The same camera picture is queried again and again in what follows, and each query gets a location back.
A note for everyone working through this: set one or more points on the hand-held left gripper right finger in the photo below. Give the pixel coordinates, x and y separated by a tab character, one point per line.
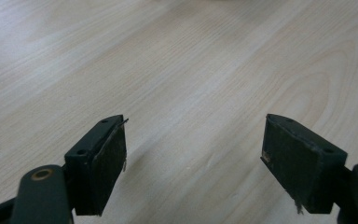
301	168

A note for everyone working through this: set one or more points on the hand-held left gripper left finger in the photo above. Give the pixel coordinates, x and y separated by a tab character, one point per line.
94	169

